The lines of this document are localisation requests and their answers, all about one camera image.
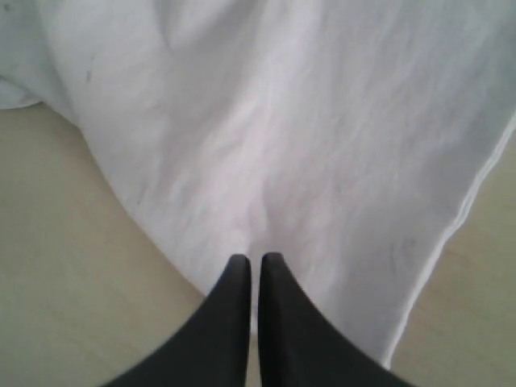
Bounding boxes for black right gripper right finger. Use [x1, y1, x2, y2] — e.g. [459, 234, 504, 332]
[258, 253, 403, 387]

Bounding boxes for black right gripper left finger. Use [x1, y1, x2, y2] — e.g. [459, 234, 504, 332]
[106, 255, 252, 387]

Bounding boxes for white t-shirt red lettering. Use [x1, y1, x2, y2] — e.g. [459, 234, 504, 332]
[1, 1, 515, 366]

